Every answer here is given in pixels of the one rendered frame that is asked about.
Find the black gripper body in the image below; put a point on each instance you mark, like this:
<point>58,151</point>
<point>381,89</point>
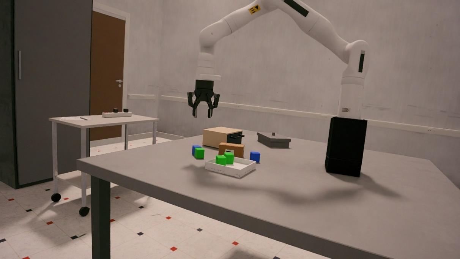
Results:
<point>205,87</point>

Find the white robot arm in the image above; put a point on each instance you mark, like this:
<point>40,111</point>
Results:
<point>356,54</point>

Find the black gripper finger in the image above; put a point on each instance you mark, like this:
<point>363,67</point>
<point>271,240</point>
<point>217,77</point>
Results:
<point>196,102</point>
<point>215,104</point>

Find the green block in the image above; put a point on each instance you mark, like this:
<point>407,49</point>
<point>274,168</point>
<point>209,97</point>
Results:
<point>199,153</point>
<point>230,158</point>
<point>221,159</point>

